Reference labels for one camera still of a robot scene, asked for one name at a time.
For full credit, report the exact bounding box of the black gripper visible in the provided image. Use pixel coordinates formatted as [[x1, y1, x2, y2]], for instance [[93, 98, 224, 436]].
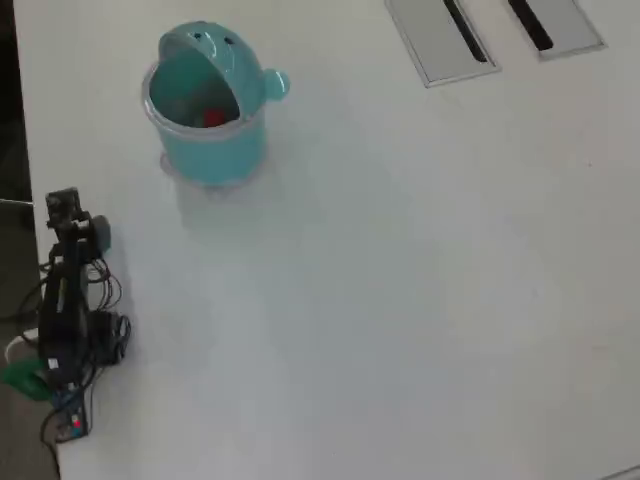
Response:
[[49, 214, 113, 260]]

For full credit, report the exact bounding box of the teal whale-shaped bin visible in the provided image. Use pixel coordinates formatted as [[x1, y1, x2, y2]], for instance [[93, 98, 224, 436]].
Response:
[[140, 19, 293, 190]]

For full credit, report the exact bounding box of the green table clamp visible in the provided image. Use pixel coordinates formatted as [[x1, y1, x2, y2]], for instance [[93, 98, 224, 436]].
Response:
[[0, 358, 51, 401]]

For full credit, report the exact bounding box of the blue controller circuit board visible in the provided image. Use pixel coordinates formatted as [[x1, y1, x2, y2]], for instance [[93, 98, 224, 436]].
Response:
[[52, 387, 91, 444]]

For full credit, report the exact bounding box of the black arm wire bundle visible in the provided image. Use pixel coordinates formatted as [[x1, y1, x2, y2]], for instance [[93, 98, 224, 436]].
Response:
[[82, 259, 124, 311]]

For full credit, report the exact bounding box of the black board cable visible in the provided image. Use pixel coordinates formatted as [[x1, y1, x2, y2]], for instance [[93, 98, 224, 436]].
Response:
[[40, 404, 64, 476]]

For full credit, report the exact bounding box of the wide silver cable port cover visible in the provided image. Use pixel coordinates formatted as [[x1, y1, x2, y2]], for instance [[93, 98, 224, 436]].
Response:
[[384, 0, 503, 89]]

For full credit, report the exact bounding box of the narrow silver cable port cover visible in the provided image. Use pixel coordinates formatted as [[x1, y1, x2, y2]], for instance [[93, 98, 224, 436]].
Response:
[[499, 0, 609, 62]]

